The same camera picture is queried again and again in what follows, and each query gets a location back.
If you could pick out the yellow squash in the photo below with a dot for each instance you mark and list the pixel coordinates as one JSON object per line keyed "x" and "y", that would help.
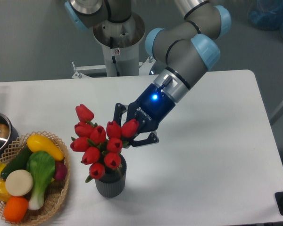
{"x": 38, "y": 142}

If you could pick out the dark grey ribbed vase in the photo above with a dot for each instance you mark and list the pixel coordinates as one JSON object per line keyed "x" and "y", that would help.
{"x": 112, "y": 183}

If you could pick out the orange fruit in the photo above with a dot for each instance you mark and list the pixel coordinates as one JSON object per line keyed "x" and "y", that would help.
{"x": 15, "y": 209}

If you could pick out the red tulip bouquet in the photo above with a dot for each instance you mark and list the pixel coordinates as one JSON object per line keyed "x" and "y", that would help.
{"x": 101, "y": 146}

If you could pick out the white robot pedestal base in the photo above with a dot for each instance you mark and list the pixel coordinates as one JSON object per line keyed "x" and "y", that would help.
{"x": 120, "y": 44}

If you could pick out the round cream bun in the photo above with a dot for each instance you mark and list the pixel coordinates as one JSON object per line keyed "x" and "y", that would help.
{"x": 19, "y": 183}

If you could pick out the blue plastic bag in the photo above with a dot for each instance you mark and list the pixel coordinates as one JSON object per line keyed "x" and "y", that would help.
{"x": 266, "y": 15}

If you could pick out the yellow bell pepper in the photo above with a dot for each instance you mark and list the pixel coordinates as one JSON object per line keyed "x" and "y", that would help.
{"x": 4, "y": 194}

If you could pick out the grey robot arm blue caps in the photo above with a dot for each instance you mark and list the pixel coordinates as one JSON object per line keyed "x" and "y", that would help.
{"x": 188, "y": 51}

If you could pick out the green bok choy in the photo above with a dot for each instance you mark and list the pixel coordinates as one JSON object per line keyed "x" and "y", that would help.
{"x": 41, "y": 166}

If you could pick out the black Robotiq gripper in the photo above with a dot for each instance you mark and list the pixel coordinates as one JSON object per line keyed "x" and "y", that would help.
{"x": 149, "y": 109}

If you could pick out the dark green cucumber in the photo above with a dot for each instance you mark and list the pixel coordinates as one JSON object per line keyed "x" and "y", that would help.
{"x": 18, "y": 163}

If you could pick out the purple red radish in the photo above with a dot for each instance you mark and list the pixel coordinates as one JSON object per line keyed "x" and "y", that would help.
{"x": 60, "y": 171}

